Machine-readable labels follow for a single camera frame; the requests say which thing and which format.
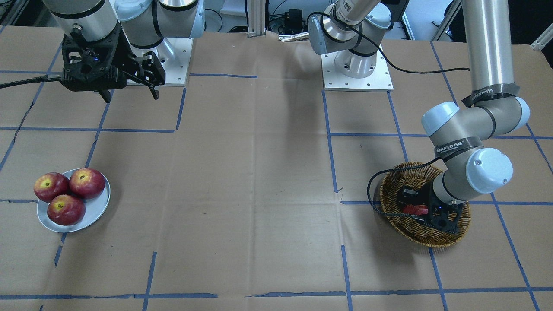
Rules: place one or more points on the woven wicker basket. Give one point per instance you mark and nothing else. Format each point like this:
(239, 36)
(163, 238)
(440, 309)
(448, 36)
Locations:
(416, 174)

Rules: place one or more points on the dark red apple in basket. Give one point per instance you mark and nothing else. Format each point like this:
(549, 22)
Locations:
(419, 209)

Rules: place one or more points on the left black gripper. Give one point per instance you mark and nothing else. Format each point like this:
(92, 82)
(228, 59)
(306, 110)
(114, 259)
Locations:
(420, 195)

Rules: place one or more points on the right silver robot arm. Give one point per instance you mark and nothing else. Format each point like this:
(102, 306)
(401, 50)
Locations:
(145, 23)

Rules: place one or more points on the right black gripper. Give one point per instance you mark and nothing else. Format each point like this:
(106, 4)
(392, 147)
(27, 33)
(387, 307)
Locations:
(128, 59)

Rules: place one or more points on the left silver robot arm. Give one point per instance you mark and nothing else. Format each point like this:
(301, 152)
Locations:
(492, 109)

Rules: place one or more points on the light blue plate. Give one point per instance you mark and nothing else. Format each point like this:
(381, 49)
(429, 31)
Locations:
(95, 208)

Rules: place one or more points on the aluminium frame post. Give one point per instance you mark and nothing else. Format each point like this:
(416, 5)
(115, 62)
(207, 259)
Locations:
(256, 14)

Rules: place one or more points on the red apple on plate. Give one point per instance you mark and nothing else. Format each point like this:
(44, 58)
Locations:
(66, 210)
(87, 183)
(51, 185)

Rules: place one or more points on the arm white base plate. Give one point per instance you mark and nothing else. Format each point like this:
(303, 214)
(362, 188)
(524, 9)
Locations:
(175, 55)
(345, 71)

